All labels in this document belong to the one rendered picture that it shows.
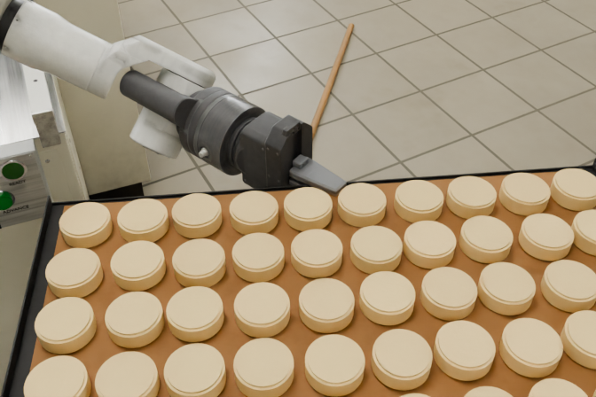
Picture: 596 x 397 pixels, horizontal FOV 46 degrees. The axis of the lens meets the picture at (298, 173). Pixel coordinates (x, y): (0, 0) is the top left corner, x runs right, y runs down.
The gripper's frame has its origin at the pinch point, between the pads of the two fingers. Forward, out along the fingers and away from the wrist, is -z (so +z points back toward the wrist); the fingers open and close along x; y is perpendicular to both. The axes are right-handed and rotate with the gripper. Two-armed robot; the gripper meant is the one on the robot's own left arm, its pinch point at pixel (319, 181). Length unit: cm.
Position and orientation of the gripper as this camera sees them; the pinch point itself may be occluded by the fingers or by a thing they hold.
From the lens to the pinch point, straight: 77.4
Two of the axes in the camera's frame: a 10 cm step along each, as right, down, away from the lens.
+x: -0.1, -7.4, -6.7
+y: 6.3, -5.2, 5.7
